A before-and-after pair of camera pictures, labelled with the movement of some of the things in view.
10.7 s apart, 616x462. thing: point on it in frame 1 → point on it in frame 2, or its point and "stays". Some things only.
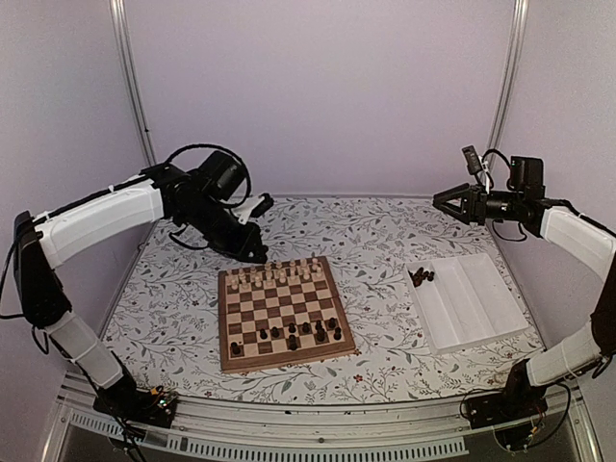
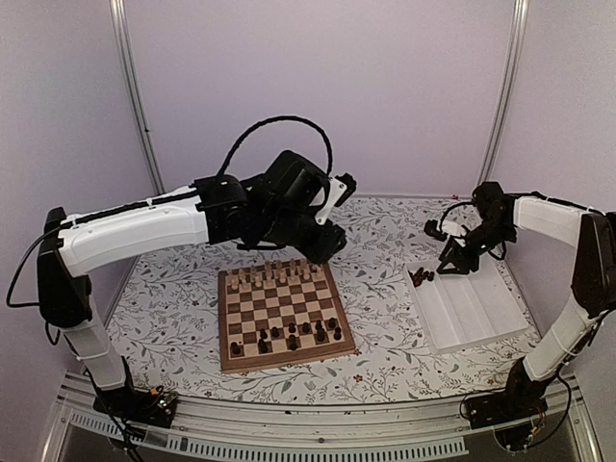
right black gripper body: [480, 212] → [493, 237]
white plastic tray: [467, 303] stays
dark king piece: [293, 343] stays
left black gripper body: [209, 221] → [285, 230]
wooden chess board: [280, 314] stays
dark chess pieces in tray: [420, 275] stays
